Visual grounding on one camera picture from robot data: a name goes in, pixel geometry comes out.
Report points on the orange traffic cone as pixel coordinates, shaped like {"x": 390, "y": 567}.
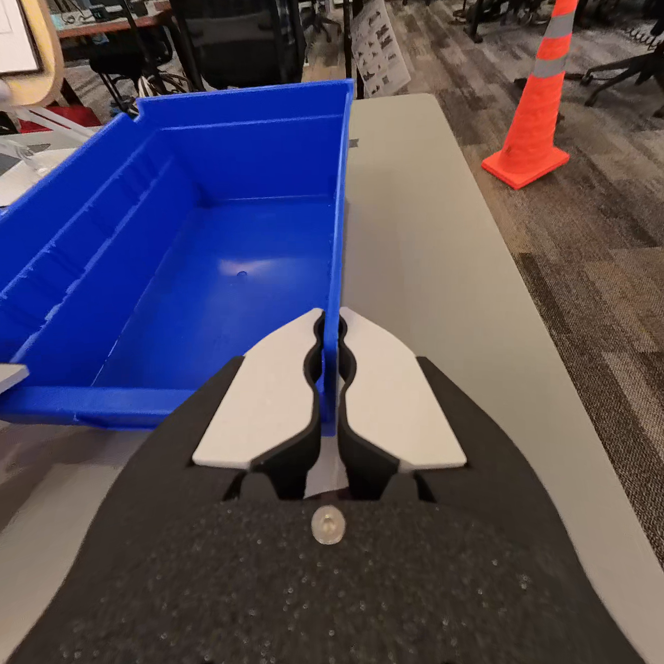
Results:
{"x": 539, "y": 114}

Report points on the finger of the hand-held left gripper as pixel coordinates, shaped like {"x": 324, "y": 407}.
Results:
{"x": 10, "y": 376}

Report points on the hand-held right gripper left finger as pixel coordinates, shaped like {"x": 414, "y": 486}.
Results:
{"x": 259, "y": 404}

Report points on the printed instruction sheet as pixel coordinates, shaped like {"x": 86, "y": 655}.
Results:
{"x": 15, "y": 41}

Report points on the leaning printed board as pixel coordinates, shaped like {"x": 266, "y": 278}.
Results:
{"x": 378, "y": 52}

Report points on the red bag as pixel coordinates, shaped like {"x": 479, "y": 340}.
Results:
{"x": 72, "y": 115}

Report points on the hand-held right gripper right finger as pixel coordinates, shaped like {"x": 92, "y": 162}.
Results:
{"x": 399, "y": 404}

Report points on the blue plastic bin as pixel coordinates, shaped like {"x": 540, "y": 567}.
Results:
{"x": 155, "y": 311}

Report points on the white stand with wooden board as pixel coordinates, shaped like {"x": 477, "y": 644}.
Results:
{"x": 49, "y": 62}

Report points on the wooden top table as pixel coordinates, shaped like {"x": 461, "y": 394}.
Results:
{"x": 114, "y": 20}

